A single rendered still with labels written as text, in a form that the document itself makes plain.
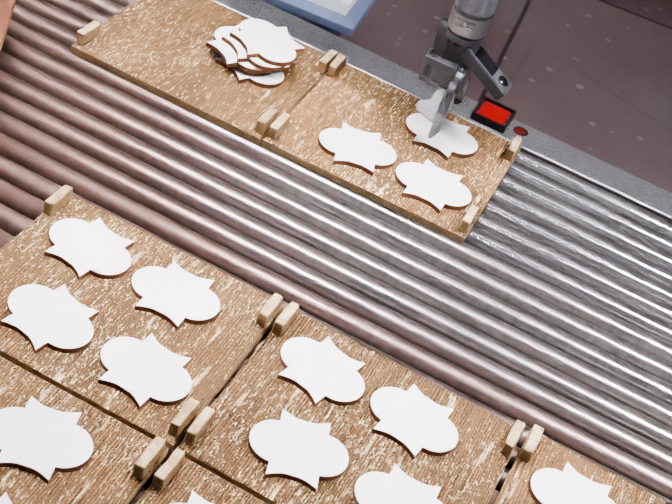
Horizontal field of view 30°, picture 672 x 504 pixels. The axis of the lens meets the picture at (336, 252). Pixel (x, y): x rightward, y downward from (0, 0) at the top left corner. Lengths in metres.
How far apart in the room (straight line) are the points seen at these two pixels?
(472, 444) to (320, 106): 0.83
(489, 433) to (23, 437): 0.68
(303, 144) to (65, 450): 0.85
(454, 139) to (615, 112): 2.25
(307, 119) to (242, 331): 0.59
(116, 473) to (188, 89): 0.91
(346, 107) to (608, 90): 2.42
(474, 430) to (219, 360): 0.40
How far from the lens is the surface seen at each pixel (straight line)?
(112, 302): 1.93
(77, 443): 1.73
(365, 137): 2.37
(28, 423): 1.74
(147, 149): 2.25
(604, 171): 2.60
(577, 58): 4.88
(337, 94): 2.48
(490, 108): 2.61
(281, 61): 2.43
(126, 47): 2.47
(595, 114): 4.59
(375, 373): 1.93
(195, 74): 2.43
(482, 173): 2.41
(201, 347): 1.89
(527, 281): 2.24
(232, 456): 1.77
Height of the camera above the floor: 2.29
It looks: 40 degrees down
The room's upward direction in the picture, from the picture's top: 19 degrees clockwise
